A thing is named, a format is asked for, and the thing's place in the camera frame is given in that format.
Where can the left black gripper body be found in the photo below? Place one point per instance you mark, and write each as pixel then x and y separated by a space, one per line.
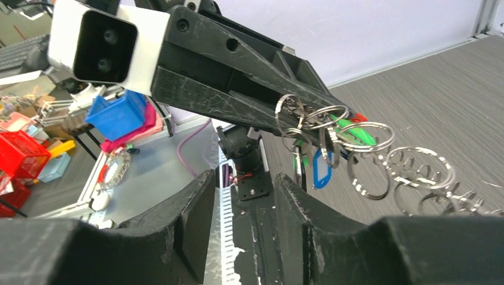
pixel 198 35

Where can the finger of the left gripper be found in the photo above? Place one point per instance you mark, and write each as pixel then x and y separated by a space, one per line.
pixel 230 95
pixel 306 79

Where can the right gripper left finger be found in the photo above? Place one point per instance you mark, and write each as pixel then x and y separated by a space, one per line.
pixel 167 244

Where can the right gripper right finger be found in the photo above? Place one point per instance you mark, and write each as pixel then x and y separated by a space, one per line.
pixel 321 246

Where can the numbered metal key ring disc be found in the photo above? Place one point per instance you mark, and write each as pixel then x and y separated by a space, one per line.
pixel 414 175

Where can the blue plastic bin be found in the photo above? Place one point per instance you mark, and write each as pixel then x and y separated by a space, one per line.
pixel 115 119

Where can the blue key tag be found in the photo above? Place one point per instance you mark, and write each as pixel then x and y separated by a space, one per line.
pixel 322 172

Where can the red key tag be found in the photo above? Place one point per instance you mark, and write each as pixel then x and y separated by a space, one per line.
pixel 357 118

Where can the green key tag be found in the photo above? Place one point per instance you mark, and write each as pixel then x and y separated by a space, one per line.
pixel 356 136

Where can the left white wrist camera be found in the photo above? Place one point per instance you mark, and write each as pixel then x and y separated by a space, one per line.
pixel 95 46

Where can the red wire basket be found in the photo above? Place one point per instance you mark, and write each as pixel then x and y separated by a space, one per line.
pixel 22 158

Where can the aluminium frame rail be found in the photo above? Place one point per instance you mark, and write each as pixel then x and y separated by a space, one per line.
pixel 485 23

